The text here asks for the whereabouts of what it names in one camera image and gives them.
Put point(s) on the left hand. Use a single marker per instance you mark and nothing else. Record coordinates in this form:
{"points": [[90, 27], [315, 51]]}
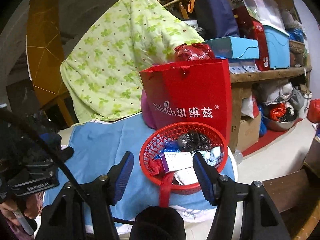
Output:
{"points": [[29, 206]]}

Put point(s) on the red ribbon bow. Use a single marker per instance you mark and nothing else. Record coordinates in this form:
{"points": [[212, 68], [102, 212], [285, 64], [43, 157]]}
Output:
{"points": [[157, 170]]}

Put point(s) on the metal basin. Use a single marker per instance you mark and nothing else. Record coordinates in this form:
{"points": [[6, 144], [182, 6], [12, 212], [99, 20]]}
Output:
{"points": [[279, 126]]}

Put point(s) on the light blue blanket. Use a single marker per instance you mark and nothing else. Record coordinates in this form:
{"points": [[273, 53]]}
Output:
{"points": [[99, 146]]}

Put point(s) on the red plastic bag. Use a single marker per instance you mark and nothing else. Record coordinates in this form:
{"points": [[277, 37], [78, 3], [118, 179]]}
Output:
{"points": [[195, 51]]}

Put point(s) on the white plastic bag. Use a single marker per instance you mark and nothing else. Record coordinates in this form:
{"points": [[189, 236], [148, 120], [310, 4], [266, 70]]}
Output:
{"points": [[186, 176]]}

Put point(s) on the red plastic basket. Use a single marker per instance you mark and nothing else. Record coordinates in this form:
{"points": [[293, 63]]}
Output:
{"points": [[156, 141]]}

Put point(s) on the cardboard box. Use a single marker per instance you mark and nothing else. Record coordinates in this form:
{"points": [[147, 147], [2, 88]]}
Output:
{"points": [[248, 132]]}

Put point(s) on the purple white medicine box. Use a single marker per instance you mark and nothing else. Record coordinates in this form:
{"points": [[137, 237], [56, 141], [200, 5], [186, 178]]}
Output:
{"points": [[175, 161]]}

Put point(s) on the dark blue bag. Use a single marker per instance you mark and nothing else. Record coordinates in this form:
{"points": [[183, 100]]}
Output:
{"points": [[216, 18]]}

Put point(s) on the green floral quilt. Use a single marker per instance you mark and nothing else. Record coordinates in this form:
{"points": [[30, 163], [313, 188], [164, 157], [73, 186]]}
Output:
{"points": [[102, 71]]}

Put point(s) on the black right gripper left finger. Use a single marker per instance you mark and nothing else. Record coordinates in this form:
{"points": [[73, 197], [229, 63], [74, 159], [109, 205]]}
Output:
{"points": [[118, 177]]}

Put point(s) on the wooden chair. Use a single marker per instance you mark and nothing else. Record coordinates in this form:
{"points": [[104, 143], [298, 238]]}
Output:
{"points": [[45, 55]]}

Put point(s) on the black clothing pile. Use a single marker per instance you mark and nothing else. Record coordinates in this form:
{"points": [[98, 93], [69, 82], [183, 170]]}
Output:
{"points": [[30, 139]]}

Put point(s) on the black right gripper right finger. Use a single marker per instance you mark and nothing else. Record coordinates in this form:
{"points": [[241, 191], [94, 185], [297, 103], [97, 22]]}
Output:
{"points": [[208, 179]]}

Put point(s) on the blue plastic bin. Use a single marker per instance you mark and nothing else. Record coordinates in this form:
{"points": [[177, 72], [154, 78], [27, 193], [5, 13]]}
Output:
{"points": [[278, 47]]}

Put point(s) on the wooden shelf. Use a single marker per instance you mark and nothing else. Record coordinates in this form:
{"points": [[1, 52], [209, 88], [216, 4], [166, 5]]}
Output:
{"points": [[268, 89]]}

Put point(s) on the black plastic bag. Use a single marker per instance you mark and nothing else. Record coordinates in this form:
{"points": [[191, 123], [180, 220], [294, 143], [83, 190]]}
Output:
{"points": [[194, 141]]}

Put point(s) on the red paper shopping bag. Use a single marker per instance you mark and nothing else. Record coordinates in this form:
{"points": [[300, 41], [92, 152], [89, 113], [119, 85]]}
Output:
{"points": [[190, 91]]}

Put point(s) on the light blue storage box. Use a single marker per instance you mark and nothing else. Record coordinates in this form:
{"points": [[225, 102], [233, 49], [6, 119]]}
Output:
{"points": [[234, 47]]}

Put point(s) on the clear plastic wrapper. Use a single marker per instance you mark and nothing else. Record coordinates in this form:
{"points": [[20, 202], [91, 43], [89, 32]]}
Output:
{"points": [[213, 156]]}

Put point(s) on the blue plastic bag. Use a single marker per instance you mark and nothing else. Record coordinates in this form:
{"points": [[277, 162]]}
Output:
{"points": [[169, 146]]}

